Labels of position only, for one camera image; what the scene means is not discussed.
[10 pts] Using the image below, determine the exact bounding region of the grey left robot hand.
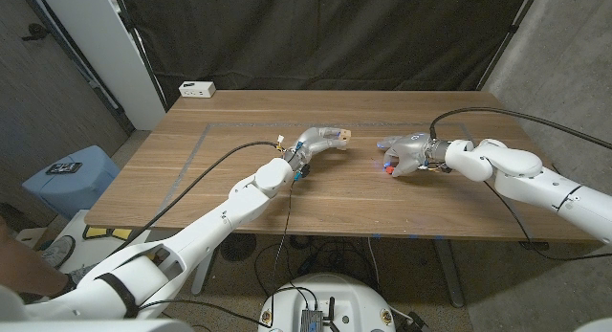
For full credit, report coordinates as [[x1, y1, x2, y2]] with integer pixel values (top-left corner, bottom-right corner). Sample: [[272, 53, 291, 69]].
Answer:
[[284, 125, 350, 174]]

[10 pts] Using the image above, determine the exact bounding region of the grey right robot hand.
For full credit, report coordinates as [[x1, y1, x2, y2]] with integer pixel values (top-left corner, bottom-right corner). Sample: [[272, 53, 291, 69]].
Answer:
[[376, 132, 453, 178]]

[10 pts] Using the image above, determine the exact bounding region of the wooden table panel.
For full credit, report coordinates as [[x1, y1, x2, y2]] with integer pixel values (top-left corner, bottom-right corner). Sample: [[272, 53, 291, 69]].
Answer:
[[150, 121, 535, 240]]

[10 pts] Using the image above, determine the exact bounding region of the black curtain backdrop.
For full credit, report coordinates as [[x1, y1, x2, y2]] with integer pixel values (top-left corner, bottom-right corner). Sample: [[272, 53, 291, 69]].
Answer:
[[117, 0, 535, 108]]

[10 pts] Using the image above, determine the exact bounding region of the white power strip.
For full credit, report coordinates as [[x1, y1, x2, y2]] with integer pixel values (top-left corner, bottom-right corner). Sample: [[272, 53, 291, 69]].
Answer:
[[178, 80, 217, 99]]

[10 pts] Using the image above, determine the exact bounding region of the black round floor fan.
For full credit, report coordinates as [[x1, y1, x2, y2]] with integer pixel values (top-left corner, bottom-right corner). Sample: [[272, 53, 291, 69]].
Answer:
[[219, 232, 257, 263]]

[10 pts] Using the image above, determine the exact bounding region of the grey table leg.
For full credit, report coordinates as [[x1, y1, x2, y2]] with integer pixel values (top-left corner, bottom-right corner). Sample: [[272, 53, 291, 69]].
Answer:
[[432, 238, 466, 308]]

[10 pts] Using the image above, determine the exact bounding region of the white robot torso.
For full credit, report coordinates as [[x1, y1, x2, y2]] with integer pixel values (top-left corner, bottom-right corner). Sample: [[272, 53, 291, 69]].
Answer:
[[257, 273, 397, 332]]

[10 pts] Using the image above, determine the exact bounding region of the white table leg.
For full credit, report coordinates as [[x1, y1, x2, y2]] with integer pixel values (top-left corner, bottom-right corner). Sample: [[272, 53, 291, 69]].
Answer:
[[190, 253, 216, 296]]

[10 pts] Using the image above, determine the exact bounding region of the yellow and black floor pad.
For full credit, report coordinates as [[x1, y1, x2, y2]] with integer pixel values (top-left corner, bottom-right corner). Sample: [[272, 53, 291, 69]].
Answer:
[[83, 225, 140, 241]]

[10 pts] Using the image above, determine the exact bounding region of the white pillar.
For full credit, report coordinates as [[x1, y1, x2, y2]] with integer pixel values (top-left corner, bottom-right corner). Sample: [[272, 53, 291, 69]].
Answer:
[[35, 0, 166, 131]]

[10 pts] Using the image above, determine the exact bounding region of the blue stool with phone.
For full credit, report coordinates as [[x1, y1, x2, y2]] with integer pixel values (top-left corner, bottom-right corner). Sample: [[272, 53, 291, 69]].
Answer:
[[21, 144, 120, 221]]

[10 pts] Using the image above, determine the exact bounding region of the white floor platform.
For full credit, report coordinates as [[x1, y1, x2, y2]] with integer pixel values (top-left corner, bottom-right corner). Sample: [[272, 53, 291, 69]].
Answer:
[[47, 210, 159, 276]]

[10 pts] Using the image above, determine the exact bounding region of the black phone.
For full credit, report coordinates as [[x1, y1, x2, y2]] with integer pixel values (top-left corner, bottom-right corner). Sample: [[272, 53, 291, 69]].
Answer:
[[45, 162, 83, 175]]

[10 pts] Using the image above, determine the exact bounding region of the grey sneaker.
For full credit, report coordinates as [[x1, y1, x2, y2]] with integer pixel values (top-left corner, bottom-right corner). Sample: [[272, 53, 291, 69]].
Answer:
[[40, 234, 77, 269], [66, 263, 99, 286]]

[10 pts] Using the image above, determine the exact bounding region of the person's bare leg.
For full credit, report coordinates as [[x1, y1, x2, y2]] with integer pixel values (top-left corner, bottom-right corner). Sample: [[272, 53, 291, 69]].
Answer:
[[0, 216, 68, 298]]

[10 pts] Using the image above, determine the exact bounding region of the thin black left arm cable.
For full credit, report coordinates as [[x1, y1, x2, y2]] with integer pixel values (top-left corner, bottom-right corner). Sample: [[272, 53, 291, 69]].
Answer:
[[138, 176, 296, 331]]

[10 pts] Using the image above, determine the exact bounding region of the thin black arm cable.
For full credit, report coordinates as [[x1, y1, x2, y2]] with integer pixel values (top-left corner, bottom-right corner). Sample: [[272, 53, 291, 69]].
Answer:
[[482, 178, 612, 262], [138, 176, 296, 331]]

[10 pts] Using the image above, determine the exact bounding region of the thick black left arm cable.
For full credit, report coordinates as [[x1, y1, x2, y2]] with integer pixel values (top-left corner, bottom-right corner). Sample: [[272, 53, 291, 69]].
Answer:
[[109, 140, 283, 256]]

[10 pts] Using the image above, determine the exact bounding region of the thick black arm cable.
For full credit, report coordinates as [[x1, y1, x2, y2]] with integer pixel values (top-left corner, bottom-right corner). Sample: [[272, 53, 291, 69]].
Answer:
[[109, 140, 283, 256], [428, 106, 612, 151]]

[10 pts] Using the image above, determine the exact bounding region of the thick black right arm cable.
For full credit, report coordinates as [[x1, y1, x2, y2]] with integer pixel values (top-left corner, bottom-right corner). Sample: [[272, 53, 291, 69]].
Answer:
[[428, 106, 612, 151]]

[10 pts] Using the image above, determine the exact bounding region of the black floor cable bundle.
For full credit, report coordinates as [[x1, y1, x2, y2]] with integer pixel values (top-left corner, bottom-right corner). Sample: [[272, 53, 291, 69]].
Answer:
[[252, 233, 383, 299]]

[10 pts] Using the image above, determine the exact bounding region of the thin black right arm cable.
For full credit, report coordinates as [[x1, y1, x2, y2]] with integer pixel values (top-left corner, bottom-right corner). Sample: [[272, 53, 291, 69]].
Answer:
[[482, 178, 612, 262]]

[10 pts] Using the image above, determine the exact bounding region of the black backdrop frame pole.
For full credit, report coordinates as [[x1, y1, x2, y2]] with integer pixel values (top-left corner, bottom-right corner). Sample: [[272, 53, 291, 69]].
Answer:
[[477, 0, 544, 92], [112, 0, 168, 113]]

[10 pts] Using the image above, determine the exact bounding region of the black door handle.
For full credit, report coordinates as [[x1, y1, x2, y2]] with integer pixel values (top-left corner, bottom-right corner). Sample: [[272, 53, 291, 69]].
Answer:
[[20, 23, 52, 41]]

